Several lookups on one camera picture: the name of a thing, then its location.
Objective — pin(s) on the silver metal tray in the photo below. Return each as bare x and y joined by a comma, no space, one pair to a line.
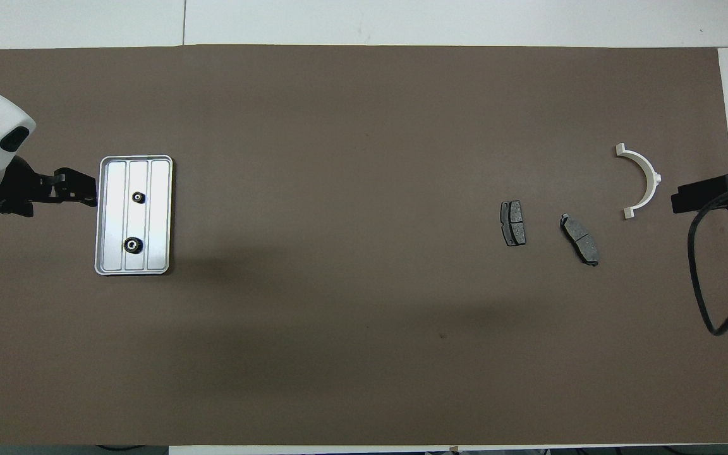
155,221

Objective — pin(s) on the brown table mat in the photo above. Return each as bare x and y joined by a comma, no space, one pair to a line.
364,126

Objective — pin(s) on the short grey brake pad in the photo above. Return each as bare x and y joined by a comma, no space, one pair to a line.
514,222

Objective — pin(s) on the small black bearing gear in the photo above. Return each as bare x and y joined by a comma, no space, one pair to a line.
139,197

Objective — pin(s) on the long grey brake pad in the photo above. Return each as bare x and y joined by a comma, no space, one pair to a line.
580,240

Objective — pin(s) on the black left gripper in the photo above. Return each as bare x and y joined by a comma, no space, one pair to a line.
19,186

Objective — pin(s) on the white semicircular clamp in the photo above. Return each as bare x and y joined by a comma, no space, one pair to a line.
653,183

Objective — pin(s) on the large black bearing gear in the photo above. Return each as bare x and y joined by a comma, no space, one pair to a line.
132,245

